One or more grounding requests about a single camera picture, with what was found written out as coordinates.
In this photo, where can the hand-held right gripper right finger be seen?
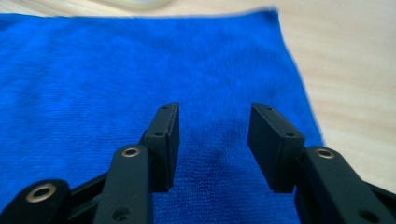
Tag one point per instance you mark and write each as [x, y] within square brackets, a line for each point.
[277, 149]

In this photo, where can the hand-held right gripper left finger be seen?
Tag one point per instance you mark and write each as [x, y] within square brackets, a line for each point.
[162, 146]

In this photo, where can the blue microfibre cloth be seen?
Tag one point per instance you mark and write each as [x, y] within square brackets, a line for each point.
[124, 87]

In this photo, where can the pale round object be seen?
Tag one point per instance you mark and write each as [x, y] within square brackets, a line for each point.
[134, 3]

